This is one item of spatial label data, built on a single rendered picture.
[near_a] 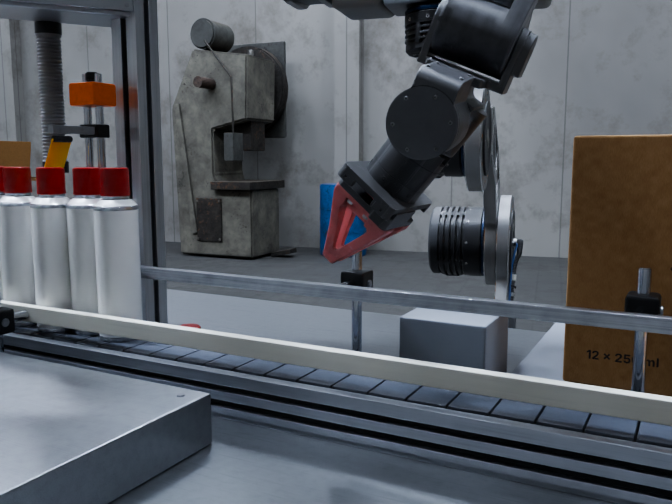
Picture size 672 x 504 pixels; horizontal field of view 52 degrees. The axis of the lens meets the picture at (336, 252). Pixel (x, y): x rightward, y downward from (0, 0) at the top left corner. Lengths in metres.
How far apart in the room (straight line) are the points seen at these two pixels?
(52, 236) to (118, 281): 0.11
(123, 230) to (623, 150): 0.56
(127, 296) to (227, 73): 6.63
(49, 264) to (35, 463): 0.40
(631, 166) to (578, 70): 7.22
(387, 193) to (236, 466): 0.28
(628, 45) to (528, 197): 1.85
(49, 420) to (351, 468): 0.26
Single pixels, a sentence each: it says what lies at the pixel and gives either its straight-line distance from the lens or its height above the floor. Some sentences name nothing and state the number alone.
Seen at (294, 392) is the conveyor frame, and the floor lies 0.87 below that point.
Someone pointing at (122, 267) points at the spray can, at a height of 0.97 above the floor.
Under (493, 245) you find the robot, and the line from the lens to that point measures 1.71.
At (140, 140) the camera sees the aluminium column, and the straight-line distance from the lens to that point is 1.00.
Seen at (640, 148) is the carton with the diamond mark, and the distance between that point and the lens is 0.77.
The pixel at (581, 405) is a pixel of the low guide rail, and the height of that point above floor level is 0.90.
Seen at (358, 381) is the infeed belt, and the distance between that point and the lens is 0.69.
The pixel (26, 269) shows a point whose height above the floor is 0.95.
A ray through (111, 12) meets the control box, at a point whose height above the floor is 1.29.
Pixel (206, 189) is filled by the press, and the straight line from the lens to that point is 7.68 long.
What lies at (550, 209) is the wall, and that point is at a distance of 7.95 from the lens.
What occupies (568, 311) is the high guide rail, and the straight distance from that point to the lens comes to 0.66.
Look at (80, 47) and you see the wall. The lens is 10.04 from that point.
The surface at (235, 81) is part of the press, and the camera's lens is 7.49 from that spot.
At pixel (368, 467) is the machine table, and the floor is 0.83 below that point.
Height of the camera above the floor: 1.10
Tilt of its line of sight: 8 degrees down
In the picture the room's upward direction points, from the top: straight up
